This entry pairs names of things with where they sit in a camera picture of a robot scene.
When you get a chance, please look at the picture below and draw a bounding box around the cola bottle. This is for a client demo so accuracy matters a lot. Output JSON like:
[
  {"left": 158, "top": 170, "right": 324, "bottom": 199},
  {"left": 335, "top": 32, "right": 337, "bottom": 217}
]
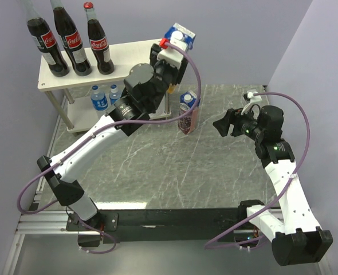
[
  {"left": 20, "top": 1, "right": 69, "bottom": 77},
  {"left": 50, "top": 0, "right": 92, "bottom": 76},
  {"left": 84, "top": 2, "right": 115, "bottom": 75}
]

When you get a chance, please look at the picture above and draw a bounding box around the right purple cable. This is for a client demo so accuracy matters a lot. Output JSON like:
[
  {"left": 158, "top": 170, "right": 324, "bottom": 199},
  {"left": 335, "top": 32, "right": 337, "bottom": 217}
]
[{"left": 205, "top": 91, "right": 311, "bottom": 250}]

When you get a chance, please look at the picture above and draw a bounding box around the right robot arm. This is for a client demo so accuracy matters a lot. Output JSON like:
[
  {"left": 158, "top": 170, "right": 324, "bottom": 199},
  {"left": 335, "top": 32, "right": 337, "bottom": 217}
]
[{"left": 213, "top": 105, "right": 333, "bottom": 266}]

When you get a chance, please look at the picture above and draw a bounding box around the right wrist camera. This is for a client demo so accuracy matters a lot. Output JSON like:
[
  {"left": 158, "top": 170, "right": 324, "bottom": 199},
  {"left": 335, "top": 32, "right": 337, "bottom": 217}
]
[{"left": 241, "top": 89, "right": 262, "bottom": 115}]

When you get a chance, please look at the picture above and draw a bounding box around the purple cable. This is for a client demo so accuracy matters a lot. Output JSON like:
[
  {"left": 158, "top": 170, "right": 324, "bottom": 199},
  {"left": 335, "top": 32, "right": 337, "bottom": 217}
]
[
  {"left": 205, "top": 91, "right": 311, "bottom": 250},
  {"left": 16, "top": 42, "right": 202, "bottom": 254}
]

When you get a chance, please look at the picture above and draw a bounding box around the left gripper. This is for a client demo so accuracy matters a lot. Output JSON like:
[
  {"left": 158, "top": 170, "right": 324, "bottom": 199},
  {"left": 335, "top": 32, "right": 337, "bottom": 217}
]
[{"left": 148, "top": 44, "right": 188, "bottom": 112}]

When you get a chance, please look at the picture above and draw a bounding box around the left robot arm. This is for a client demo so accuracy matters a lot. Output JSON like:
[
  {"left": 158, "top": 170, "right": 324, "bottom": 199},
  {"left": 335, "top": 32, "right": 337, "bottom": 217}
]
[{"left": 37, "top": 39, "right": 191, "bottom": 230}]

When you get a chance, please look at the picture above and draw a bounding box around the water bottle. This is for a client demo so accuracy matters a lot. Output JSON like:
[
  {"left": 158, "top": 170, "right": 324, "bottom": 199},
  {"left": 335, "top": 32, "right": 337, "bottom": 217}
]
[
  {"left": 91, "top": 85, "right": 109, "bottom": 118},
  {"left": 109, "top": 84, "right": 122, "bottom": 105}
]

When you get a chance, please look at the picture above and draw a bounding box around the orange juice carton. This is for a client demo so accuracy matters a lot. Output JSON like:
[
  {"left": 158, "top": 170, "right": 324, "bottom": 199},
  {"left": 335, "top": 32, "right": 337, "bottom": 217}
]
[{"left": 163, "top": 22, "right": 197, "bottom": 95}]

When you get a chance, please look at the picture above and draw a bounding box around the grape juice carton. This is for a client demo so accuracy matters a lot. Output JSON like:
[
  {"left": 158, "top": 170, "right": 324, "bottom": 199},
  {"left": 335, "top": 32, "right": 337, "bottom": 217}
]
[{"left": 178, "top": 90, "right": 202, "bottom": 135}]

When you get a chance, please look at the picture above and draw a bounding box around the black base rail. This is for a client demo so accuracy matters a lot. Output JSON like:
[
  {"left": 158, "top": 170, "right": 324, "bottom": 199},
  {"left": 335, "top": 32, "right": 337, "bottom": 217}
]
[{"left": 65, "top": 207, "right": 273, "bottom": 247}]

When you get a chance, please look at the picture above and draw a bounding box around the white two-tier shelf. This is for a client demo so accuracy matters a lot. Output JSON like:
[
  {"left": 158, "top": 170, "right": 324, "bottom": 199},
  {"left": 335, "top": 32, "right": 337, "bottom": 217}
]
[{"left": 38, "top": 39, "right": 160, "bottom": 133}]

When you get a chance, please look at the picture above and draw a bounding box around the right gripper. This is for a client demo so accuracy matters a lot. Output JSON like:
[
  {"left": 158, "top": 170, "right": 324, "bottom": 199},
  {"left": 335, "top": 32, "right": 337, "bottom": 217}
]
[{"left": 213, "top": 104, "right": 265, "bottom": 142}]

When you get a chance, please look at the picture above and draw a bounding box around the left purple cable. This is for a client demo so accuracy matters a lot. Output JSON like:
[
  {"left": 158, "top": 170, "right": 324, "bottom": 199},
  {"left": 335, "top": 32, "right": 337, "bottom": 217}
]
[{"left": 16, "top": 42, "right": 202, "bottom": 254}]

